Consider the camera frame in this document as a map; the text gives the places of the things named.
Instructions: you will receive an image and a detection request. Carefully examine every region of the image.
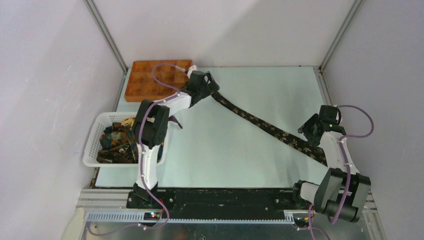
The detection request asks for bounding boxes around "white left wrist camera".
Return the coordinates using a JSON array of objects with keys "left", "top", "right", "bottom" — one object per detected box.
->
[{"left": 185, "top": 65, "right": 198, "bottom": 78}]

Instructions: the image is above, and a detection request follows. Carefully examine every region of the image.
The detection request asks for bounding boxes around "aluminium frame rail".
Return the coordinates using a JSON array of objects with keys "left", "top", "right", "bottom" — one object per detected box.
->
[{"left": 76, "top": 188, "right": 379, "bottom": 225}]

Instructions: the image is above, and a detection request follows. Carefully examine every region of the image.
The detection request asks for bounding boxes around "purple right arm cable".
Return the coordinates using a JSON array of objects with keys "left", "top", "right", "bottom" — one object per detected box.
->
[{"left": 298, "top": 105, "right": 375, "bottom": 240}]

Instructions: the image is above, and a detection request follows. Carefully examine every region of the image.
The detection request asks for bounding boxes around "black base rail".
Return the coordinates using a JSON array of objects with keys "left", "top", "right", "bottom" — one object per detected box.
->
[{"left": 126, "top": 187, "right": 310, "bottom": 221}]

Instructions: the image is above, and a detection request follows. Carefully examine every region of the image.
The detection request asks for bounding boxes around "wooden compartment tray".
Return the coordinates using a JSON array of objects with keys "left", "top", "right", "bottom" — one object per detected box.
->
[{"left": 124, "top": 59, "right": 193, "bottom": 103}]

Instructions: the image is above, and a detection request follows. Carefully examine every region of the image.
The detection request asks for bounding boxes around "black gold floral tie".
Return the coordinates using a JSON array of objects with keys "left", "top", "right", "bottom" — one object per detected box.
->
[{"left": 211, "top": 92, "right": 328, "bottom": 167}]

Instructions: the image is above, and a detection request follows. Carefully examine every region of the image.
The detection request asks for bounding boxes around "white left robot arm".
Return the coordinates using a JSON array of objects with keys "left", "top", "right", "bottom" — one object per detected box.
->
[{"left": 132, "top": 70, "right": 220, "bottom": 208}]

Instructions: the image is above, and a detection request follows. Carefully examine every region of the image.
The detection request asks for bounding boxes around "green gold patterned tie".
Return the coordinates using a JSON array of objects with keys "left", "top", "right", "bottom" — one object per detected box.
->
[{"left": 96, "top": 117, "right": 138, "bottom": 164}]

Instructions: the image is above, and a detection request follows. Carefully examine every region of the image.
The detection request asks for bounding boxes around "dark red striped tie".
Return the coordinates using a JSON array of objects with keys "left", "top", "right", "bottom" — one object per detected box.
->
[{"left": 168, "top": 115, "right": 183, "bottom": 129}]

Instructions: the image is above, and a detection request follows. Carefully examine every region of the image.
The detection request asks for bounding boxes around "white plastic basket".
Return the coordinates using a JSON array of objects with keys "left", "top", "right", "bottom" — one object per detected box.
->
[{"left": 82, "top": 111, "right": 171, "bottom": 168}]

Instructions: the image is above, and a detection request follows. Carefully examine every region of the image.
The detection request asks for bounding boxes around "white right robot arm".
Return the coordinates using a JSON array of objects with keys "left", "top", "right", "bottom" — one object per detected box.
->
[{"left": 290, "top": 105, "right": 371, "bottom": 224}]

